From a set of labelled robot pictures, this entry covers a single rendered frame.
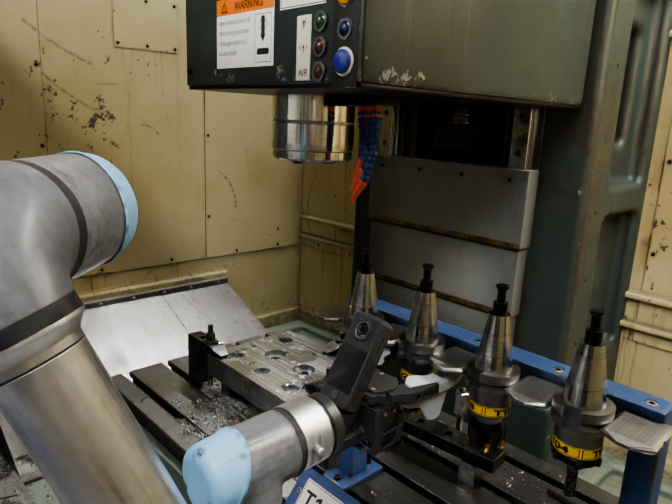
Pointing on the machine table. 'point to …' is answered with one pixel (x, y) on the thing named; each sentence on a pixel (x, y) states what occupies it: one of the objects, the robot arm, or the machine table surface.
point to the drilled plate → (268, 388)
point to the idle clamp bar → (471, 464)
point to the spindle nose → (311, 128)
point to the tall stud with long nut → (461, 406)
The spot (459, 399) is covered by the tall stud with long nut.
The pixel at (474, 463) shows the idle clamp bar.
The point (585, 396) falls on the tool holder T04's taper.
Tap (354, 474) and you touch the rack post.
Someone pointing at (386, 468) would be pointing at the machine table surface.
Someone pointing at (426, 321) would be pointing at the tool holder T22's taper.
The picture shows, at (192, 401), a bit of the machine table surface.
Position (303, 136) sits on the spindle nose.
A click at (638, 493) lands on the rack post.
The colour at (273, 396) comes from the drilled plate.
